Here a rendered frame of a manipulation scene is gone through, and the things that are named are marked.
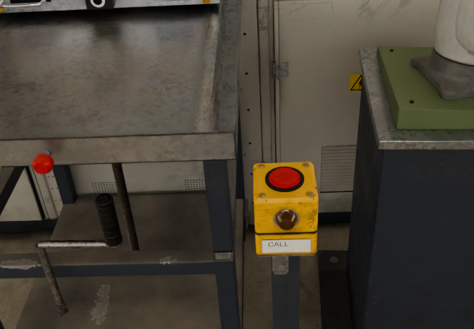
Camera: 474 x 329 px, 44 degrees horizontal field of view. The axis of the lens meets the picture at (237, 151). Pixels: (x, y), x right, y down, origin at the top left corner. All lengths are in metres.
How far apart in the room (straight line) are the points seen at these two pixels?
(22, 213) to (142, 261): 0.95
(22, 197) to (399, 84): 1.30
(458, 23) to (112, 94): 0.63
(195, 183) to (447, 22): 1.01
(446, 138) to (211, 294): 0.76
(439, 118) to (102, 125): 0.60
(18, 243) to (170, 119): 1.23
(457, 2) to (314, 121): 0.71
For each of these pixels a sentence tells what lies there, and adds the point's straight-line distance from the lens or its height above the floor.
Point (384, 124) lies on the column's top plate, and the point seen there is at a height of 0.75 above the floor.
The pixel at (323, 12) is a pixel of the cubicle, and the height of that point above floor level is 0.76.
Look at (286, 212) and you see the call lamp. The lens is 0.72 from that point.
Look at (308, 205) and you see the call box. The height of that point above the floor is 0.89.
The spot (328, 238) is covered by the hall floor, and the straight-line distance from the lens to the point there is 1.95.
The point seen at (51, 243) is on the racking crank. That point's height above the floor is 0.63.
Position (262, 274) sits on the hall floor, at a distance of 1.84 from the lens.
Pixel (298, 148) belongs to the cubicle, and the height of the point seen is 0.33.
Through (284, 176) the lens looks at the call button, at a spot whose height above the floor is 0.91.
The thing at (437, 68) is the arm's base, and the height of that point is 0.81.
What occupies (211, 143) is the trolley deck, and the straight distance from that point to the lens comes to 0.95.
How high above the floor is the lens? 1.37
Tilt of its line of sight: 36 degrees down
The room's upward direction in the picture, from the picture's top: 4 degrees counter-clockwise
